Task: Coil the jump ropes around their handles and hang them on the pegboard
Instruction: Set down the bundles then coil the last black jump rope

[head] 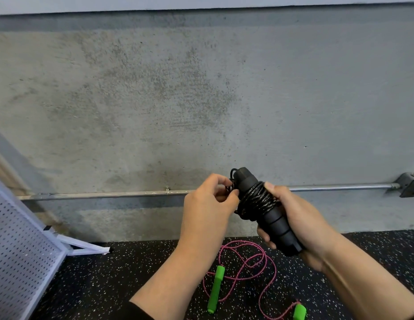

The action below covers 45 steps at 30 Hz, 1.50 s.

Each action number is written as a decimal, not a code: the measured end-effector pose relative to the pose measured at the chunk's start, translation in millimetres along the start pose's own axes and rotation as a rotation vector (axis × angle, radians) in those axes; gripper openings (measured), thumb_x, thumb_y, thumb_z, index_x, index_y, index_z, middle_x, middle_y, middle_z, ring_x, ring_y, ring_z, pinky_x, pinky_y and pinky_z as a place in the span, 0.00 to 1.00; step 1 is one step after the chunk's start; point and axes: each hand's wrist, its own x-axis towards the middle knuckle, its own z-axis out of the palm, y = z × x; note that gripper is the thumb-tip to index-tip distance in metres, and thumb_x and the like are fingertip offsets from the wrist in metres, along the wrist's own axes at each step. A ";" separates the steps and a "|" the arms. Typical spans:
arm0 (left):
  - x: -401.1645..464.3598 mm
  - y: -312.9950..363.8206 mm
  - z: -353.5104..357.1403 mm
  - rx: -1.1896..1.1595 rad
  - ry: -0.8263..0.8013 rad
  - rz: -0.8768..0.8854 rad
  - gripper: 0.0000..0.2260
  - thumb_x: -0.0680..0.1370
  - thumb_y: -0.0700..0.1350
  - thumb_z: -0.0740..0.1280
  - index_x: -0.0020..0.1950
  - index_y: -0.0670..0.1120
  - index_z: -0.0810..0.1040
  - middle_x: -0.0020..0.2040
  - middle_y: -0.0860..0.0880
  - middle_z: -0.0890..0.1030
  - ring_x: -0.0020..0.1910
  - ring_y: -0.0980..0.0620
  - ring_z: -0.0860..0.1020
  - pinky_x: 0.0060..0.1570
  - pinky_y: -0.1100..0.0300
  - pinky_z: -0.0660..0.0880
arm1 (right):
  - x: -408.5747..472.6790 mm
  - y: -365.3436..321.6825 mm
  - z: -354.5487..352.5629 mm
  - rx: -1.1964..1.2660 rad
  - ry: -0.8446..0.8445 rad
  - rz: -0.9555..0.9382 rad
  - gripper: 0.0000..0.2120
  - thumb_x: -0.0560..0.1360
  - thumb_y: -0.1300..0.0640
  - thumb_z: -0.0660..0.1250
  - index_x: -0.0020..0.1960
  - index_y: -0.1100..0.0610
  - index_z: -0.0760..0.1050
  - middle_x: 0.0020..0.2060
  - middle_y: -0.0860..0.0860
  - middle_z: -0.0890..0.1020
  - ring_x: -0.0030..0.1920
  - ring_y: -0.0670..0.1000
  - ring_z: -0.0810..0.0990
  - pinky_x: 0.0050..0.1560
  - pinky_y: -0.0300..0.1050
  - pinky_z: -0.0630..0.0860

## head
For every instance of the person's left hand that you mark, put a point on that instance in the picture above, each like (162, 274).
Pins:
(200, 216)

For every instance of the person's right hand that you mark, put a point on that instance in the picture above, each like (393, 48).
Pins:
(307, 226)

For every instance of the person's left thumb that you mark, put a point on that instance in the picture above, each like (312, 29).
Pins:
(231, 199)

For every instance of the person's right thumb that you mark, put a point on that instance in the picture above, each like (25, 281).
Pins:
(276, 193)

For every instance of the person's left forearm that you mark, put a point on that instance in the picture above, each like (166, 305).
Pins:
(170, 279)

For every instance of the person's right forearm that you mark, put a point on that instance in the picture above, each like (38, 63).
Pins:
(363, 279)

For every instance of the metal conduit pipe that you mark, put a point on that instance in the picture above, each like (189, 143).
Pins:
(110, 194)

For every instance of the grey metal junction box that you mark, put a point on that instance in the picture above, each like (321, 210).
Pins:
(410, 184)

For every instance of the black sleeve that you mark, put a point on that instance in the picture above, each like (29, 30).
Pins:
(135, 312)

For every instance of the white perforated metal panel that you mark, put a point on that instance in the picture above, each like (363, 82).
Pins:
(20, 246)

